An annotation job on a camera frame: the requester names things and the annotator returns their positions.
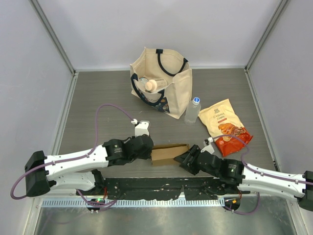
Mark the brown cardboard box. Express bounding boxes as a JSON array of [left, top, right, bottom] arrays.
[[151, 143, 190, 166]]

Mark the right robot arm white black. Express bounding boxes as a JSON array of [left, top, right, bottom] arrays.
[[174, 145, 313, 211]]

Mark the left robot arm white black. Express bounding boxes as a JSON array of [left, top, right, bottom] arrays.
[[24, 135, 154, 197]]

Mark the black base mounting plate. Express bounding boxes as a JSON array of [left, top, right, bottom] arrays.
[[81, 177, 239, 201]]

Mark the clear plastic water bottle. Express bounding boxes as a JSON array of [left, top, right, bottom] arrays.
[[184, 97, 201, 125]]

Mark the cassava chips snack bag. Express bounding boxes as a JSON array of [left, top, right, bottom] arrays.
[[198, 99, 253, 157]]

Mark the beige canvas tote bag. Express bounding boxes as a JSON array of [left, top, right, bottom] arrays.
[[130, 48, 193, 119]]

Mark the peach capped bottle in bag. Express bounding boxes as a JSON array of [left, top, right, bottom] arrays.
[[145, 78, 167, 92]]

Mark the white item in bag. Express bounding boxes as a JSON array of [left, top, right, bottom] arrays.
[[139, 77, 148, 83]]

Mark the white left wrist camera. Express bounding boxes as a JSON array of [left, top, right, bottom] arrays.
[[131, 118, 150, 137]]

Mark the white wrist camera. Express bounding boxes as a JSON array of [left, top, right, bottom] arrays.
[[201, 137, 215, 154], [131, 118, 150, 137]]

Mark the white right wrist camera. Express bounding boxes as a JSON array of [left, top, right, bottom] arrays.
[[201, 137, 215, 154]]

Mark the white slotted cable duct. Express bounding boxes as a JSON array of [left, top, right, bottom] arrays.
[[41, 197, 225, 208]]

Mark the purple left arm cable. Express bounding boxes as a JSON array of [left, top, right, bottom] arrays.
[[10, 103, 135, 200]]

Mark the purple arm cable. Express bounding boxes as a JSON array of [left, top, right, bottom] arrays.
[[10, 103, 135, 200], [210, 134, 313, 186]]

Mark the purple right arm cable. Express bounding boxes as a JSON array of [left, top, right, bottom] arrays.
[[210, 134, 313, 186]]

